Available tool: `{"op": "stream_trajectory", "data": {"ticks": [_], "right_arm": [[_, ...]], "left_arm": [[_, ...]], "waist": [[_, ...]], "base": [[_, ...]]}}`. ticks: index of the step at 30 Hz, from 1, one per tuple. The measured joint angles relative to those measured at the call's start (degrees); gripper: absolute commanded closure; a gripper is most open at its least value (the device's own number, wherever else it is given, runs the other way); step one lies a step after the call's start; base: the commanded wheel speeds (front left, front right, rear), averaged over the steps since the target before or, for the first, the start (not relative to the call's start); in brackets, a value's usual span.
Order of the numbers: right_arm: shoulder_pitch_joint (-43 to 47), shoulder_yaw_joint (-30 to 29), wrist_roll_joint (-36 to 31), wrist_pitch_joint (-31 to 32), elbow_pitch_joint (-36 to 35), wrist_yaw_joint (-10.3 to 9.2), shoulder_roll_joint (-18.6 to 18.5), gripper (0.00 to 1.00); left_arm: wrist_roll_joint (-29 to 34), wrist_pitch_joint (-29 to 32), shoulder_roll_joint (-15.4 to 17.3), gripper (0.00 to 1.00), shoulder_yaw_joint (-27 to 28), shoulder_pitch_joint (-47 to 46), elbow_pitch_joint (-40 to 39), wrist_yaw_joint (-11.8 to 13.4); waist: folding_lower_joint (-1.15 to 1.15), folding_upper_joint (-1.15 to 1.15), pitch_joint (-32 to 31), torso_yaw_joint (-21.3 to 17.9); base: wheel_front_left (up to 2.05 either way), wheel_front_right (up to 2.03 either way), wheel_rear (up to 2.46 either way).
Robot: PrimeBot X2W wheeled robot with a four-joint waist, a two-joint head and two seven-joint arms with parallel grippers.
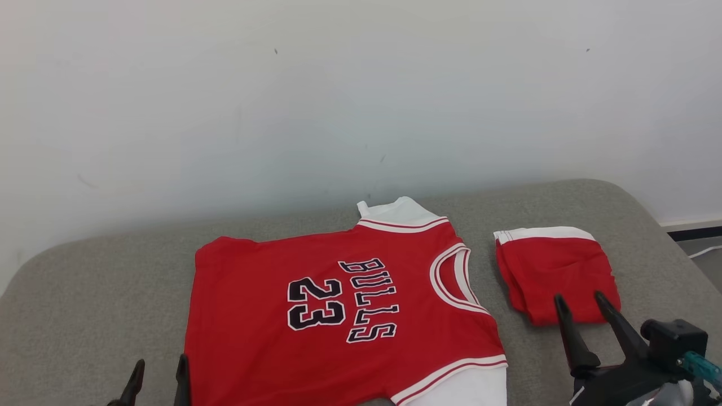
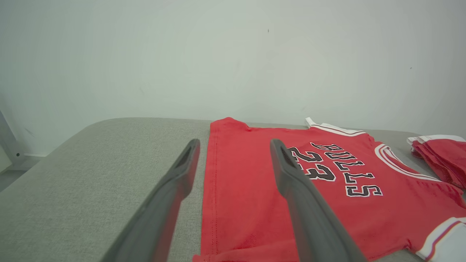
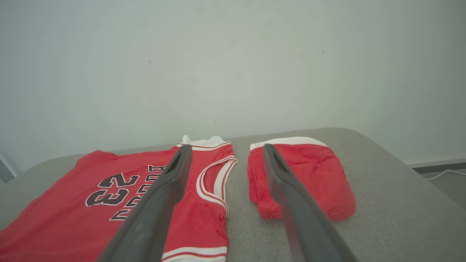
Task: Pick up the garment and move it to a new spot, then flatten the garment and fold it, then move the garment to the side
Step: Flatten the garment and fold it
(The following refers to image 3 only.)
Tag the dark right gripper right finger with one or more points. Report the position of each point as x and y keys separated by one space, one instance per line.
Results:
x=295 y=207

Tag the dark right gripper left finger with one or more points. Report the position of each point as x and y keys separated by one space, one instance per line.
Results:
x=156 y=207

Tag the red shorts white stripe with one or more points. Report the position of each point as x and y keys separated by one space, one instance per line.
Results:
x=324 y=182

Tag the red basketball jersey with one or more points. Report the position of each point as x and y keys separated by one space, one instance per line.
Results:
x=72 y=218

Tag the grey fabric sofa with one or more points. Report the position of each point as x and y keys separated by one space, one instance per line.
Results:
x=382 y=225

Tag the dark baseboard strip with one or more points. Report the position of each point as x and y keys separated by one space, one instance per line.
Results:
x=440 y=167

